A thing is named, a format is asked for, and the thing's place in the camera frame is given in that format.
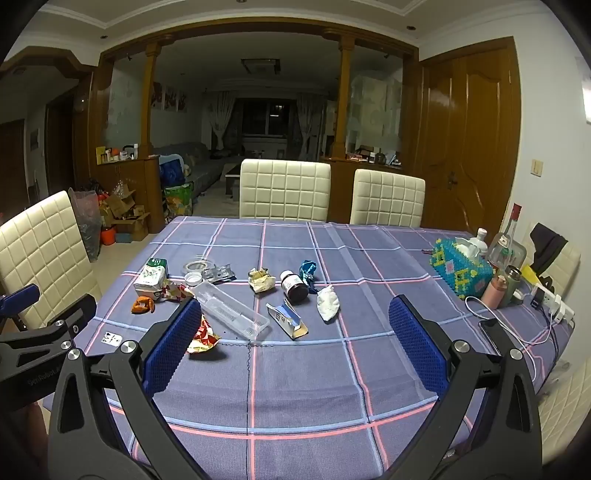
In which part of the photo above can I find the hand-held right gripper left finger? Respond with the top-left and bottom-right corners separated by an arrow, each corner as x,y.
47,298 -> 204,480

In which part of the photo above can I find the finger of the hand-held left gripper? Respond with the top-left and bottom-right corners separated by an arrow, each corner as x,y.
0,294 -> 98,365
0,283 -> 41,324

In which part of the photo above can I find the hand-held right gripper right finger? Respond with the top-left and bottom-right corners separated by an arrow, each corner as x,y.
388,294 -> 542,480

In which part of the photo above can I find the red yellow wrapper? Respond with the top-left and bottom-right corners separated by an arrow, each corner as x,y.
187,314 -> 222,355

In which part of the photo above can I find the red white wrapper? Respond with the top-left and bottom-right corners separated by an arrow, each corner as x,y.
159,282 -> 195,304

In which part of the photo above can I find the white green printed carton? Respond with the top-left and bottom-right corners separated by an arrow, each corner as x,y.
133,257 -> 168,302

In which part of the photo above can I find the clear plastic tray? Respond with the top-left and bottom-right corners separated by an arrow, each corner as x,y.
190,281 -> 271,343

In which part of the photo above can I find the silver blister pack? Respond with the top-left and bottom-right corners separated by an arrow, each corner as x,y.
202,264 -> 235,284

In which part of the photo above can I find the white tissue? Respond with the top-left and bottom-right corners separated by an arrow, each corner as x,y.
316,285 -> 341,323

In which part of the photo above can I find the silver blue carton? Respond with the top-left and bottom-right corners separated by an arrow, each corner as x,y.
266,298 -> 310,341

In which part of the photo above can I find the blue foil wrapper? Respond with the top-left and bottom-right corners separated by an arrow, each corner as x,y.
299,260 -> 321,294

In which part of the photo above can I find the brown glass bottle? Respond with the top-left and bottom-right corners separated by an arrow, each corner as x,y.
280,270 -> 310,306

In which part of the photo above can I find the person's left forearm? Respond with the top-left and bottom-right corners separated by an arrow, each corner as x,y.
0,402 -> 49,462

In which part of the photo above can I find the cream quilted dining chair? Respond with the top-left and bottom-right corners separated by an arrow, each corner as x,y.
537,355 -> 591,464
349,169 -> 426,228
239,159 -> 332,222
0,191 -> 102,334
526,224 -> 583,301

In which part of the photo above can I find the black smartphone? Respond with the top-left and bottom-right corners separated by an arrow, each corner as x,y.
478,317 -> 514,357

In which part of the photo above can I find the beaded tissue box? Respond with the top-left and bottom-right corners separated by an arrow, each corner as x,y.
431,237 -> 494,301

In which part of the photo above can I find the pink thermos flask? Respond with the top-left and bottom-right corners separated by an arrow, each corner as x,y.
481,265 -> 522,308

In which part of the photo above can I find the clear plastic bag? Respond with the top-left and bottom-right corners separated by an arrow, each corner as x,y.
68,187 -> 103,262

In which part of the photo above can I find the blue plaid tablecloth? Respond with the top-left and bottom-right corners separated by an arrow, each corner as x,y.
76,216 -> 575,468

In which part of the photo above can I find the dark wooden door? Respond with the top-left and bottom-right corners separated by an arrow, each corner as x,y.
45,88 -> 77,195
0,119 -> 27,209

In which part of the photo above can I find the pile of cardboard boxes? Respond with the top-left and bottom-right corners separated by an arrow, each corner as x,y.
102,188 -> 151,243

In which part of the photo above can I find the glass bottle with red cap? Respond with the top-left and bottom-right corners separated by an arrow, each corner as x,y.
488,203 -> 523,274

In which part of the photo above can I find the colourful printed bag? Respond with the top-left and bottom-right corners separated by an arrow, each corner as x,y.
163,183 -> 194,217

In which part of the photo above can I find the white power strip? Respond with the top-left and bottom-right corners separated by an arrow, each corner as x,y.
530,283 -> 576,325

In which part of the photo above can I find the dark cloth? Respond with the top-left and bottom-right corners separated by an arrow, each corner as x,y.
529,222 -> 568,278

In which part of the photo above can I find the blue bag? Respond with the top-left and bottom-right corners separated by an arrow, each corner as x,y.
159,159 -> 184,188

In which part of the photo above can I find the row of small packages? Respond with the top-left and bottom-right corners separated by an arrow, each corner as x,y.
95,144 -> 140,164

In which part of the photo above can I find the dark coffee table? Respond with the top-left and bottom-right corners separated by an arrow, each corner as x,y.
223,161 -> 243,200

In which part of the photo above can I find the grey sofa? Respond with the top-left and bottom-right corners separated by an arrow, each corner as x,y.
154,141 -> 223,191

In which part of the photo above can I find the wooden double door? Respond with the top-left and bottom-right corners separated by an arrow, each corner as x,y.
417,38 -> 523,234

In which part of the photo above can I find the patterned curtain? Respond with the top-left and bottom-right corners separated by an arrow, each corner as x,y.
205,91 -> 234,151
295,94 -> 325,158

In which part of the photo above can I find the dark window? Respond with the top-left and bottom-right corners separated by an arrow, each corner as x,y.
242,99 -> 297,137

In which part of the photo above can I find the rectangular ceiling lamp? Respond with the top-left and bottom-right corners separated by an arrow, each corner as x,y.
240,58 -> 281,76

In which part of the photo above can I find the white charging cable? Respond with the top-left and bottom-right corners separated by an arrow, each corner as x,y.
465,295 -> 557,385

